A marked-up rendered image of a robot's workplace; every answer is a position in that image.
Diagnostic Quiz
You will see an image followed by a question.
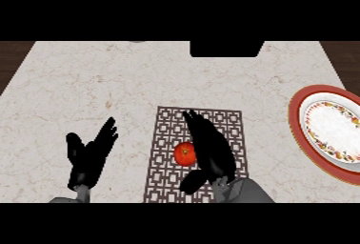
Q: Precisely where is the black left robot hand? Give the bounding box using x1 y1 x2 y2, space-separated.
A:
65 116 119 193

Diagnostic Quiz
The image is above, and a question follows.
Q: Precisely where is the red tomato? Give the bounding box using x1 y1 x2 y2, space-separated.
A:
173 141 198 167

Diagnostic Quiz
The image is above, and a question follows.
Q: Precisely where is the red rimmed floral plate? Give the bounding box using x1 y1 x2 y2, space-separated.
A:
286 84 360 187

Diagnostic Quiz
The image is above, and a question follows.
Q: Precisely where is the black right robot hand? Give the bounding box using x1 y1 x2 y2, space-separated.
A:
178 109 237 195

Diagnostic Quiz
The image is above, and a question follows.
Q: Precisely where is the black appliance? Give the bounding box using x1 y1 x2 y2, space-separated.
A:
189 41 266 59

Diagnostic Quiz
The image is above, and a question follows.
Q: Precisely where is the brown patterned placemat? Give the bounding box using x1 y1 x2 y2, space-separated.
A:
142 106 251 204

